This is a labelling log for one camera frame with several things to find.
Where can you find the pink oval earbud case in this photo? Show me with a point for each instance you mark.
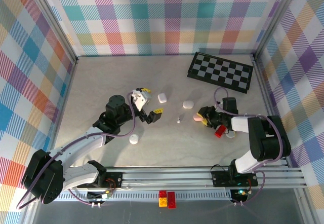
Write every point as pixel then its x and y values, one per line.
pixel 197 117

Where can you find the white oval earbud case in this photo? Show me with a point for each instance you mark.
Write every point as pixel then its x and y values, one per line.
pixel 188 105

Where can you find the white rectangular earbud case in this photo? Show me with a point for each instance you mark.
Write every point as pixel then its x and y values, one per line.
pixel 162 97

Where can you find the white round earbud case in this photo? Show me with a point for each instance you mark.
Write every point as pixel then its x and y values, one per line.
pixel 134 139

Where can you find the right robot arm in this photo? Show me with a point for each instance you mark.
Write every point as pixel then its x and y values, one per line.
pixel 268 140

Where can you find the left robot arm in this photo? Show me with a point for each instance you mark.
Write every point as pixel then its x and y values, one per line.
pixel 43 178

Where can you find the black grey chessboard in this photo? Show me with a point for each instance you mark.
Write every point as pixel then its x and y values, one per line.
pixel 220 72

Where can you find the small black controller board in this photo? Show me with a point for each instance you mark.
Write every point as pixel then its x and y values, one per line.
pixel 236 194
pixel 95 195

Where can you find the small red toy brick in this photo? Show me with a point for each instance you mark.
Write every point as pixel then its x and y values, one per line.
pixel 162 193

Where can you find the long red toy brick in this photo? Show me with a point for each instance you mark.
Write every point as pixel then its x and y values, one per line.
pixel 171 199

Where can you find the yellow toy brick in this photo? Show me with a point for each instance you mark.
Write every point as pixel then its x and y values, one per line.
pixel 162 202

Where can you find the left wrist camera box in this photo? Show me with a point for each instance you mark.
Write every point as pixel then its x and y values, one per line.
pixel 138 101

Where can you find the aluminium side rail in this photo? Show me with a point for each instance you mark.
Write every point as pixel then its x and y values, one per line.
pixel 63 107
pixel 267 94

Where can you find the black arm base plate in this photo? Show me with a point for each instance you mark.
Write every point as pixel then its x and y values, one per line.
pixel 114 177
pixel 220 178

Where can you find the wide aluminium base rail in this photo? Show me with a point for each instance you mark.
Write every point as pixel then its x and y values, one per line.
pixel 164 178

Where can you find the aluminium frame post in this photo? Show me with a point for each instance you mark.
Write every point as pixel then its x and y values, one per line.
pixel 275 18
pixel 51 18

